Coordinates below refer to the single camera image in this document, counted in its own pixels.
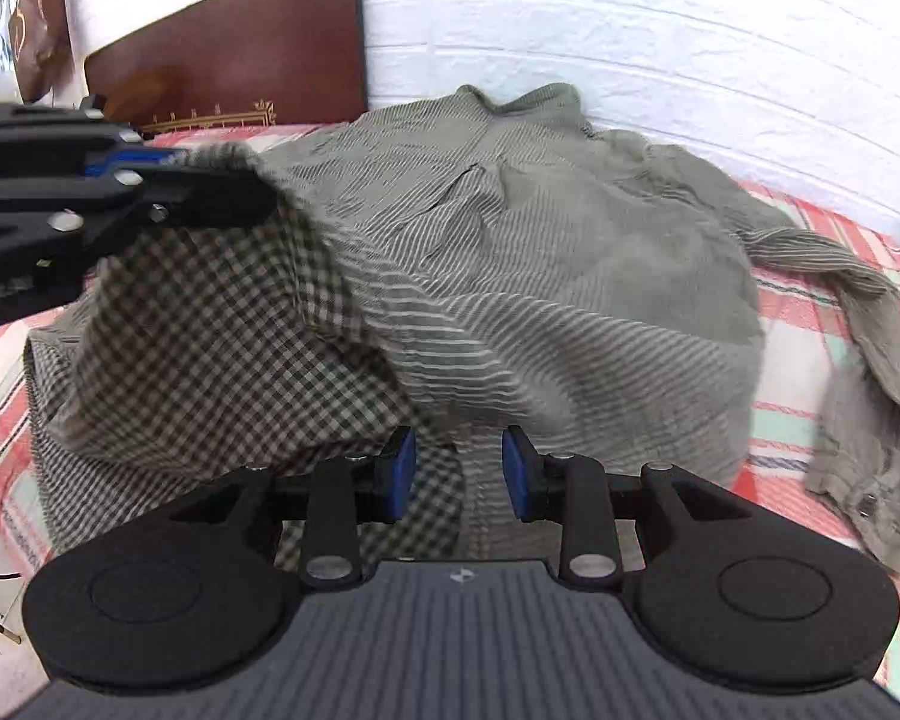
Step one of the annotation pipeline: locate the brown wooden board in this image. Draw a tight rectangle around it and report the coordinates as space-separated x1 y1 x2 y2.
82 0 368 140

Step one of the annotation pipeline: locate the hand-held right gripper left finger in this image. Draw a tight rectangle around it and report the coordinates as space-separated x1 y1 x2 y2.
169 426 419 590

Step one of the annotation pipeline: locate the striped shirt with checked lining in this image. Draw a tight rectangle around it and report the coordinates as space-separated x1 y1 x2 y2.
26 82 900 578

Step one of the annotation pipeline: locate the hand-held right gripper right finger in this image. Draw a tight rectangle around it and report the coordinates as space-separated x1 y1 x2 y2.
501 426 736 587

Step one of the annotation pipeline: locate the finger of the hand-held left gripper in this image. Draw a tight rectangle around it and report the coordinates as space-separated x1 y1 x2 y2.
0 167 278 271
0 96 188 179

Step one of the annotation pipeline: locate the red plaid bed sheet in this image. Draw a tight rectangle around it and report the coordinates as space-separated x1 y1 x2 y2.
0 120 900 706

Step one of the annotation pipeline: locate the brown paper bag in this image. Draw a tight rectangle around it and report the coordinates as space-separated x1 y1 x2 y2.
7 0 74 104

